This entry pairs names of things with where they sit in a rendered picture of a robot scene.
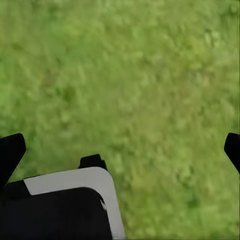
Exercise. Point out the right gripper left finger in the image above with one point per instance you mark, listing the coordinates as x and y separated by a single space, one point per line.
12 150

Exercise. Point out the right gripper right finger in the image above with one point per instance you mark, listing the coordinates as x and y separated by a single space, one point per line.
232 149

